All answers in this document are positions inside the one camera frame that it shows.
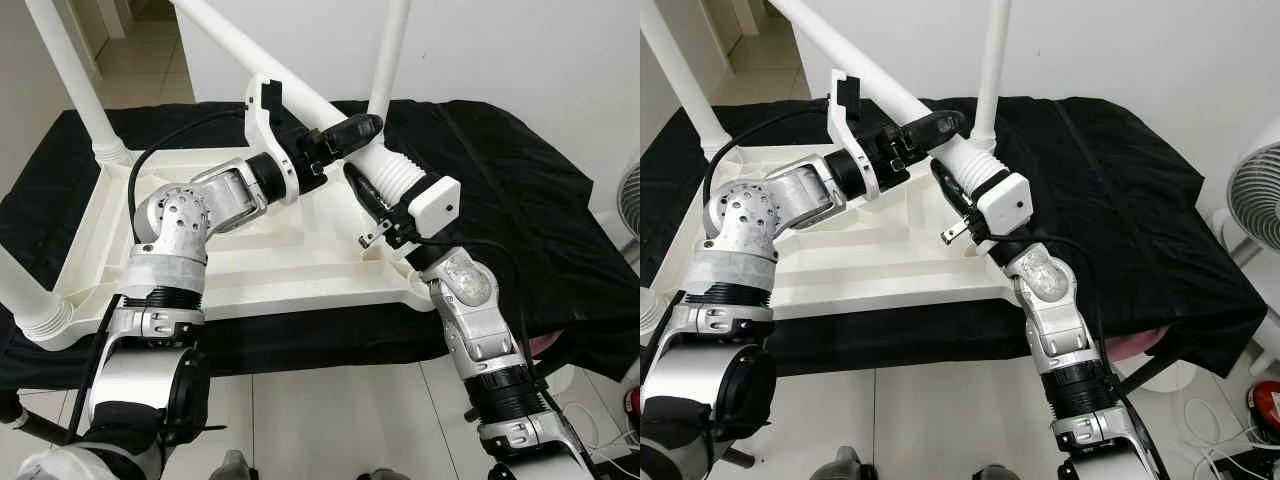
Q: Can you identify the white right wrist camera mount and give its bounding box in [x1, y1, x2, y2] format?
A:
[385, 175, 464, 252]
[975, 172, 1034, 247]

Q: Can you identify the white grey rounded appliance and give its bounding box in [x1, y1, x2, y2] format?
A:
[1245, 308, 1280, 353]

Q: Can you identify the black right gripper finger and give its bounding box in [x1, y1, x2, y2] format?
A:
[929, 159, 978, 218]
[342, 162, 388, 218]

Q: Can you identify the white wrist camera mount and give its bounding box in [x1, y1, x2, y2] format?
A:
[245, 75, 302, 207]
[828, 70, 882, 202]
[385, 175, 464, 252]
[975, 172, 1034, 247]

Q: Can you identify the white plastic table leg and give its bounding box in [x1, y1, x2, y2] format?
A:
[640, 288, 667, 340]
[770, 0, 1012, 217]
[25, 0, 132, 167]
[170, 0, 432, 217]
[367, 0, 414, 127]
[640, 5, 732, 162]
[972, 0, 1014, 152]
[0, 240, 77, 347]

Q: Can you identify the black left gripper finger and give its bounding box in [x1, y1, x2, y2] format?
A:
[322, 112, 385, 159]
[900, 109, 969, 157]

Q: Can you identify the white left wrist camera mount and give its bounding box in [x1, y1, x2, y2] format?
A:
[828, 70, 882, 202]
[245, 75, 302, 207]

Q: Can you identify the white floor cable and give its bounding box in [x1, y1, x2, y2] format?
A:
[1185, 398, 1280, 473]
[568, 398, 641, 473]

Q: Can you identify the grey metal table leg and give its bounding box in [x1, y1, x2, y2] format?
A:
[530, 353, 583, 392]
[1115, 350, 1188, 397]

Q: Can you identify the white round standing fan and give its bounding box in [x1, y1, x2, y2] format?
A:
[616, 160, 641, 238]
[1225, 145, 1280, 252]

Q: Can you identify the grey left robot foot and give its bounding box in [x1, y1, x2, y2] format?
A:
[216, 450, 258, 480]
[820, 445, 868, 480]

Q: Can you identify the white plastic children table top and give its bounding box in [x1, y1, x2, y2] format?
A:
[640, 128, 1033, 322]
[20, 110, 443, 352]

